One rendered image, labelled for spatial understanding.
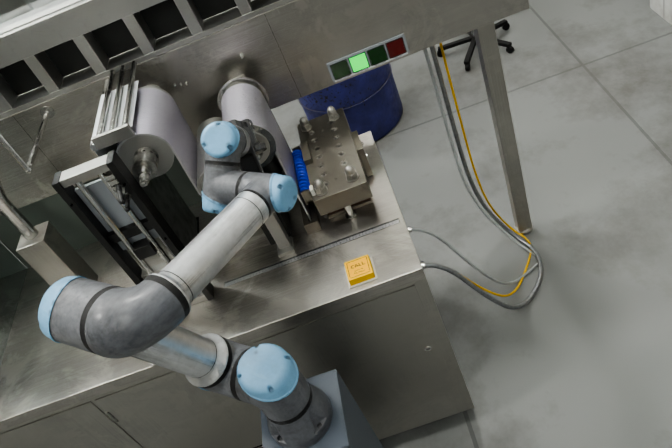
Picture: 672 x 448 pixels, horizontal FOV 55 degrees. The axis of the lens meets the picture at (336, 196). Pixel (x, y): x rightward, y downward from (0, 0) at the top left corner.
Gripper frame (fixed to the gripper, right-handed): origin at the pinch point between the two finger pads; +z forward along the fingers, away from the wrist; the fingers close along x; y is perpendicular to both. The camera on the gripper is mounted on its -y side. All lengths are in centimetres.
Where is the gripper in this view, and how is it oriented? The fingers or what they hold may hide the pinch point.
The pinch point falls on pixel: (255, 153)
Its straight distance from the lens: 168.5
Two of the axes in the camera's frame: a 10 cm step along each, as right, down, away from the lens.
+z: 0.8, -0.3, 10.0
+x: -9.3, 3.5, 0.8
